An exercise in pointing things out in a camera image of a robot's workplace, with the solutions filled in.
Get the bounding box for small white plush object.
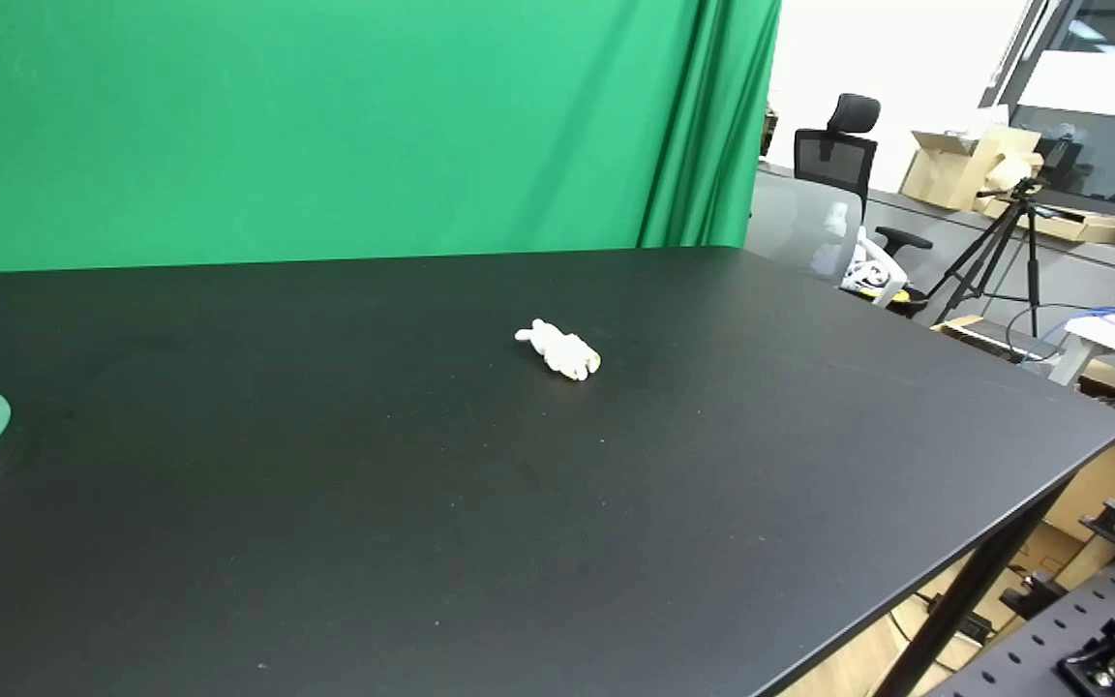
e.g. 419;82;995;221
512;318;602;389

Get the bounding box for grey rounded panel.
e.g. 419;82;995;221
744;165;868;287

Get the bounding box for green fabric backdrop curtain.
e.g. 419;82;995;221
0;0;784;278

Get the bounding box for black white checkerboard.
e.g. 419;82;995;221
840;230;906;301

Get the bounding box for black office chair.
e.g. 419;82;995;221
791;91;935;261

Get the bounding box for brown cardboard box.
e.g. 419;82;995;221
899;123;1046;217

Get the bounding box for black table leg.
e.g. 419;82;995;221
872;478;1075;697

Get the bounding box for black perforated breadboard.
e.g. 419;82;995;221
930;558;1115;697

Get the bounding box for black camera tripod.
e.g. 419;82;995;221
921;176;1054;346

